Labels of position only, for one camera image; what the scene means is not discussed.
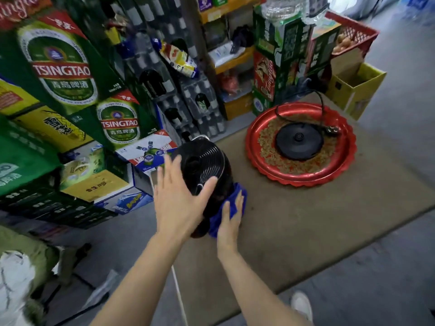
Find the person's left hand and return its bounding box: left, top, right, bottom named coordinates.
left=154, top=154, right=218, bottom=244

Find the person's right hand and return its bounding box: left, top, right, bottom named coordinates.
left=216, top=190, right=245, bottom=260

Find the blue cleaning cloth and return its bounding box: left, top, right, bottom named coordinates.
left=208, top=182, right=248, bottom=239

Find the black electric fan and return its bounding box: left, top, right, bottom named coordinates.
left=171, top=135, right=236, bottom=239

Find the person's left forearm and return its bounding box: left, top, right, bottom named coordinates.
left=90, top=232, right=183, bottom=326

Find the person's right forearm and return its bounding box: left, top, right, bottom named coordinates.
left=217, top=251, right=313, bottom=326

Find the white and blue beer carton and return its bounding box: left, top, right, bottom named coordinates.
left=115, top=130, right=179, bottom=174

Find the red round tray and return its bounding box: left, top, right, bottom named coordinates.
left=245, top=101, right=358, bottom=188

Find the small green beer carton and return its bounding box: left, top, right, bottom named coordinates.
left=67, top=89, right=161, bottom=150

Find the flat yellow carton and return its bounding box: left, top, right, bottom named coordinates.
left=60, top=169, right=130, bottom=203

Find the green and yellow carton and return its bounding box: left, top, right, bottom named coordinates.
left=59, top=142, right=106, bottom=190

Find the stack of grey bottle packs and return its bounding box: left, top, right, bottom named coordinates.
left=98, top=0, right=227, bottom=144

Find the black kettle base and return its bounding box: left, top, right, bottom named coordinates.
left=274, top=122, right=325, bottom=162

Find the red bag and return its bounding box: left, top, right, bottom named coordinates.
left=217, top=72, right=240, bottom=96

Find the yellow snack packet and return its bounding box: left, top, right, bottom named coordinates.
left=151, top=37, right=201, bottom=79

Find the person's white shoe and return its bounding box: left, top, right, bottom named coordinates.
left=290, top=291, right=314, bottom=323

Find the stack of dark green cartons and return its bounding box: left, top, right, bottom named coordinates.
left=0, top=176, right=118, bottom=230

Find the yellow drink carton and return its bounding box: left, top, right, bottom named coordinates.
left=0, top=77, right=93, bottom=154

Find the red printed carton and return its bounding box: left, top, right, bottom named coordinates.
left=253, top=50, right=278, bottom=103

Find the orange metal shelf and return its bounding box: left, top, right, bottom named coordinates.
left=196, top=0, right=263, bottom=121

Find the white packet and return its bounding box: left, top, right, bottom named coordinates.
left=208, top=40, right=246, bottom=68

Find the clear plastic wrapper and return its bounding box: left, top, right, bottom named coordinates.
left=81, top=269, right=120, bottom=310

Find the light green carton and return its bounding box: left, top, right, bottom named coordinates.
left=0, top=115, right=62, bottom=197

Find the large green beer carton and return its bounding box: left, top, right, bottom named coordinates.
left=0, top=0, right=127, bottom=116

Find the green seat cushion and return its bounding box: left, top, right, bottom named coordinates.
left=0, top=225, right=79, bottom=326

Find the black bag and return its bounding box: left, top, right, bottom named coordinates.
left=230, top=25, right=255, bottom=53

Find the green drink carton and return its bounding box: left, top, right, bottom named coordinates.
left=253, top=5, right=315, bottom=66

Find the green carton with white print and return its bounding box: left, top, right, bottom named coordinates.
left=304, top=20, right=342, bottom=77

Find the open yellow cardboard box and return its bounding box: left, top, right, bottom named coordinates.
left=325, top=48, right=387, bottom=121

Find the white plastic bag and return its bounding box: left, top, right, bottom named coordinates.
left=0, top=251, right=37, bottom=326

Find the clear water bottle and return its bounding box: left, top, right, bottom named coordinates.
left=261, top=0, right=308, bottom=23

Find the pile of brown eggs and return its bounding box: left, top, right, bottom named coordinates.
left=333, top=33, right=355, bottom=53

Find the red plastic crate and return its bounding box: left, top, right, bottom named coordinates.
left=324, top=10, right=380, bottom=59

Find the blue water bottle pack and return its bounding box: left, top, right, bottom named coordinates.
left=397, top=0, right=435, bottom=25

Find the black power cord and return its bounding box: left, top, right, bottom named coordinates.
left=274, top=89, right=342, bottom=137

